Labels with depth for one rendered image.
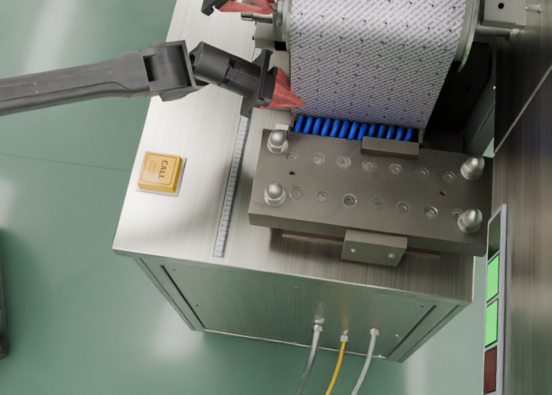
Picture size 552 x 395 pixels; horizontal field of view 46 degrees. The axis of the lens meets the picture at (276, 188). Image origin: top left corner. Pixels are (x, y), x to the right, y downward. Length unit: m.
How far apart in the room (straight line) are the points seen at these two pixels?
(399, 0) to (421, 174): 0.32
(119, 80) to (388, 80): 0.41
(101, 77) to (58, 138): 1.45
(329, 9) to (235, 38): 0.49
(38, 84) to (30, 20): 1.77
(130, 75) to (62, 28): 1.69
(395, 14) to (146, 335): 1.45
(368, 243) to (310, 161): 0.17
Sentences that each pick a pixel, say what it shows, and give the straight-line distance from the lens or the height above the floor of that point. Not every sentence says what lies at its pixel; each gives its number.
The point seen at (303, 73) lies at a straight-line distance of 1.03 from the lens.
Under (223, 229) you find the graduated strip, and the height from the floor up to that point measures 0.90.
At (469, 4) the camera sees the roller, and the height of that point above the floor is 1.31.
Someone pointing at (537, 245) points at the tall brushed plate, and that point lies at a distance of 0.78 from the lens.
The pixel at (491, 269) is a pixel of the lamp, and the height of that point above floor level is 1.18.
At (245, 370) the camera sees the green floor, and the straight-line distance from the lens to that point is 2.05.
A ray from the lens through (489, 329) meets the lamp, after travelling 0.90.
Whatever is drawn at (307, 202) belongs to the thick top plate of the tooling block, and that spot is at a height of 1.03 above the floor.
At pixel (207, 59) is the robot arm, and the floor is 1.18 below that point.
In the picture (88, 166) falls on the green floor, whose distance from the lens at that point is 2.34.
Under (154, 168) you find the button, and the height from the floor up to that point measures 0.92.
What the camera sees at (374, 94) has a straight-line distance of 1.07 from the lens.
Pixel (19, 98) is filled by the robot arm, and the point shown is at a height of 1.25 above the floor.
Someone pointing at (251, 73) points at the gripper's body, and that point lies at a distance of 1.06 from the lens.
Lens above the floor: 2.03
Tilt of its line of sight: 67 degrees down
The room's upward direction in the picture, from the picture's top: 4 degrees counter-clockwise
